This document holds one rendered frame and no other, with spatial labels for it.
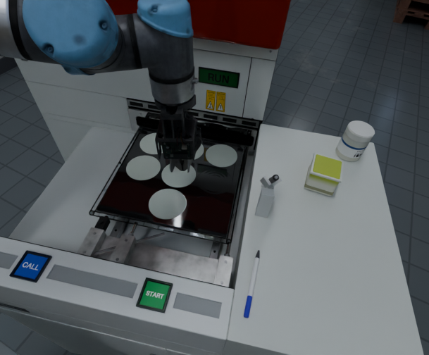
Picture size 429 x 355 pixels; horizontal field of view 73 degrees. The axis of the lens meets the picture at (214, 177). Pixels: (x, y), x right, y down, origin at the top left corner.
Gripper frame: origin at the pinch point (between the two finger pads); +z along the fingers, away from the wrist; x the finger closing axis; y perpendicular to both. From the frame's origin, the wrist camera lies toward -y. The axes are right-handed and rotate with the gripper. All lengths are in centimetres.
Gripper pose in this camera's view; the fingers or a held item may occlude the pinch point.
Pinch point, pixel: (182, 163)
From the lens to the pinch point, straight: 68.4
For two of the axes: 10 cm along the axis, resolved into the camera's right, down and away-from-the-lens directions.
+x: 10.0, 0.3, -0.1
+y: -0.2, 7.5, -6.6
